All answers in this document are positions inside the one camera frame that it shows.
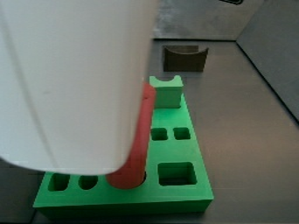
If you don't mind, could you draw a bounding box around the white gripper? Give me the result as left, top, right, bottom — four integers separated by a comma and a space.
0, 0, 158, 175

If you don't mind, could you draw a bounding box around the red cylinder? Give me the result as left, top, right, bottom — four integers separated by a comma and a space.
105, 83, 154, 189

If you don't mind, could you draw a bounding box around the black cradle fixture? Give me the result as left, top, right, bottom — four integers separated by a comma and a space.
162, 45, 209, 72

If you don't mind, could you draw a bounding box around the green shape sorter board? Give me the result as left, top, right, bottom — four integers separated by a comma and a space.
33, 102, 213, 220

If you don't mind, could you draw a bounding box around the green notched block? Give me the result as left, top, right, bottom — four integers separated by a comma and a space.
149, 75, 182, 109

